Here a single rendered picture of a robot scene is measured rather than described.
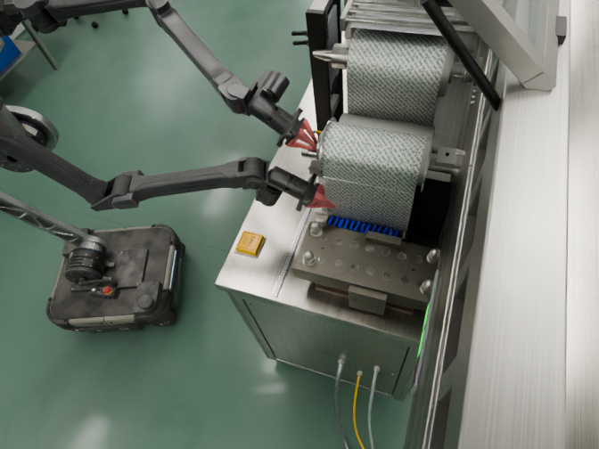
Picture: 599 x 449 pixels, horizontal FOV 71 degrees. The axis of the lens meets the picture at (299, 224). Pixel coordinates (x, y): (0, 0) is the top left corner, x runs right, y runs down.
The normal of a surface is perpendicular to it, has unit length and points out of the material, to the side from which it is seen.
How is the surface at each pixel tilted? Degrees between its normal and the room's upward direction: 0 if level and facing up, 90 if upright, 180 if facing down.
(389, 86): 92
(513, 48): 90
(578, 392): 0
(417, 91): 92
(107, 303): 0
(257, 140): 0
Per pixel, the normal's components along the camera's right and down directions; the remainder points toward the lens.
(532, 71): -0.32, 0.81
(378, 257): -0.11, -0.54
